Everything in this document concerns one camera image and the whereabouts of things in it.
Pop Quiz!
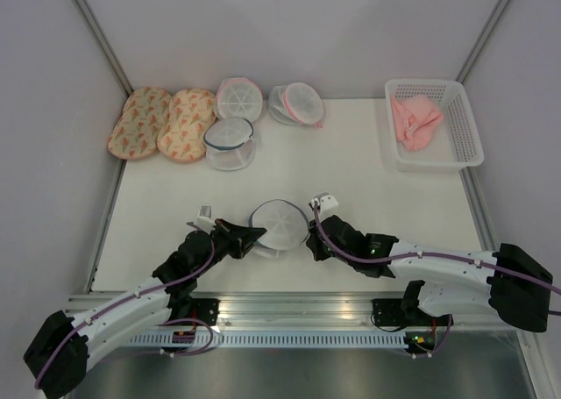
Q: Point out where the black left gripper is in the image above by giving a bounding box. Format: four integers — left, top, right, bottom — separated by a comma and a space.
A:
193, 218, 266, 278

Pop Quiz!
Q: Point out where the blue-trimmed mesh laundry bag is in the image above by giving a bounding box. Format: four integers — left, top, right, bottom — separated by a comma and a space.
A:
248, 199, 309, 259

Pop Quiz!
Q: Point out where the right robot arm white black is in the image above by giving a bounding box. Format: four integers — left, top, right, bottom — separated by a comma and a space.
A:
306, 216, 555, 333

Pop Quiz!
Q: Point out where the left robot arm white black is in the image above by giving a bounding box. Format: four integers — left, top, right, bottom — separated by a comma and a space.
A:
23, 219, 266, 398

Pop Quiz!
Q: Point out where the right floral bra pad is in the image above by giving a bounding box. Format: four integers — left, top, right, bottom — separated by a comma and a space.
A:
157, 89, 217, 163

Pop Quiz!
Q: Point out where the floral bra pad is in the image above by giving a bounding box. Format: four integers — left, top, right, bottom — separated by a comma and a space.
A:
157, 89, 217, 163
107, 87, 172, 160

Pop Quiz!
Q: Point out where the pink-trimmed mesh bag tilted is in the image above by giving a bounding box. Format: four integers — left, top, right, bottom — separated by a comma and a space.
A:
267, 82, 325, 128

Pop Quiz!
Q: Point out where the pink bra in basket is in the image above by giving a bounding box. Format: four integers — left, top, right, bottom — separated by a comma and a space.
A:
390, 95, 444, 152

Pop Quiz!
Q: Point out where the pink-trimmed mesh bag upright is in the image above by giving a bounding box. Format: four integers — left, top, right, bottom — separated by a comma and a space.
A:
214, 77, 263, 122

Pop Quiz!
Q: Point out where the left floral bra pad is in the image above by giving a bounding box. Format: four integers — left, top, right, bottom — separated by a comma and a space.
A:
107, 87, 172, 160

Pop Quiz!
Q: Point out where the white perforated plastic basket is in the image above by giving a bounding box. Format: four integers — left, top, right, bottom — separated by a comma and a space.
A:
385, 78, 484, 172

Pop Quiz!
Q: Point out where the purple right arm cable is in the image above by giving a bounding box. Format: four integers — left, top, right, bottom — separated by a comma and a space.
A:
313, 205, 561, 297

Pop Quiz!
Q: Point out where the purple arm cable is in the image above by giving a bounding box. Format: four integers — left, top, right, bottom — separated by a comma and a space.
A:
33, 221, 217, 391
313, 205, 561, 297

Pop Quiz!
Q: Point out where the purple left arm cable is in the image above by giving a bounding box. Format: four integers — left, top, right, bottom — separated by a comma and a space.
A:
33, 221, 217, 391

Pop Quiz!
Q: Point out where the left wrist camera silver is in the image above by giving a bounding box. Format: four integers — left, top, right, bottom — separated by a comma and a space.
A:
195, 206, 214, 227

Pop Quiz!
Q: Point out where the aluminium front rail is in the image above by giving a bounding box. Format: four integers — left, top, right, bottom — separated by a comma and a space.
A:
60, 289, 539, 330

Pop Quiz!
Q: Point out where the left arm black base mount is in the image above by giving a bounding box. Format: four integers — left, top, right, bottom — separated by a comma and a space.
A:
168, 297, 220, 326

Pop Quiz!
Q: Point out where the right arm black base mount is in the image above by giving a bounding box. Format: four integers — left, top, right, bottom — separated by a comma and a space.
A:
371, 298, 433, 330

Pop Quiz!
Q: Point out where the white slotted cable duct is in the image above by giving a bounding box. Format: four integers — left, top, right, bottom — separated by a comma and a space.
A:
126, 329, 430, 349

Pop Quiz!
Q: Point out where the left aluminium corner post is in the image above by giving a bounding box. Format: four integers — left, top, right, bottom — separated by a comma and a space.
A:
71, 0, 133, 96

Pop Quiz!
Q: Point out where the aluminium corner post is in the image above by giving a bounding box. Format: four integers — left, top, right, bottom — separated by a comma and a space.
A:
456, 0, 514, 84
71, 0, 133, 96

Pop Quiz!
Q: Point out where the right aluminium corner post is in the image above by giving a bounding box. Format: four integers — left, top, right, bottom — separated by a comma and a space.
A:
456, 0, 514, 84

